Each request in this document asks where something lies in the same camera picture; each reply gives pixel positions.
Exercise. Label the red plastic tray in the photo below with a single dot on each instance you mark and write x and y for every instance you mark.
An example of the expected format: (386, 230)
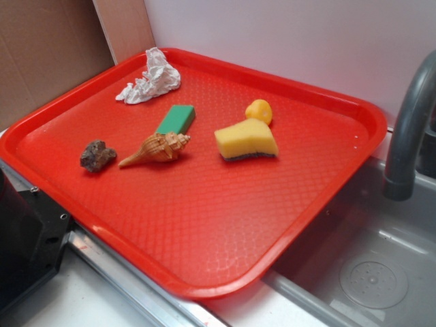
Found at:
(201, 227)

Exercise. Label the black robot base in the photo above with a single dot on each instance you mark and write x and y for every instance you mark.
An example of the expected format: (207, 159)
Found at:
(34, 231)

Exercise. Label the small yellow toy fruit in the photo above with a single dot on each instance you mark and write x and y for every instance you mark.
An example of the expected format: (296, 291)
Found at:
(260, 109)

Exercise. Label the grey plastic sink basin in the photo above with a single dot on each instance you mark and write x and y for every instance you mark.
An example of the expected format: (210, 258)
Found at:
(365, 260)

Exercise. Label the brown cardboard panel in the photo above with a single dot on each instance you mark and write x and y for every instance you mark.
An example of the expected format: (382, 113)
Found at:
(47, 49)

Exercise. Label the crumpled white paper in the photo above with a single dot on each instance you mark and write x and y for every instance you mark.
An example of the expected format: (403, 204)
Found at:
(158, 79)

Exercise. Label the brown rock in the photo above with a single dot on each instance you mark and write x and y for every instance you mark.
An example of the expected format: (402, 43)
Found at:
(97, 156)

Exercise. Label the grey plastic faucet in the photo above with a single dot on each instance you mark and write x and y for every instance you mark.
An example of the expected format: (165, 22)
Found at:
(412, 146)

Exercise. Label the tan conch seashell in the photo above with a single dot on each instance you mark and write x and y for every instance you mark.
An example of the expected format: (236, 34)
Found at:
(160, 148)

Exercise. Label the green sponge block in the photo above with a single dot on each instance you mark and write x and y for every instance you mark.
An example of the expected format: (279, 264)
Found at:
(178, 120)

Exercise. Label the yellow scouring sponge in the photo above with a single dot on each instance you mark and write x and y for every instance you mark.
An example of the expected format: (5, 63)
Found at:
(251, 137)

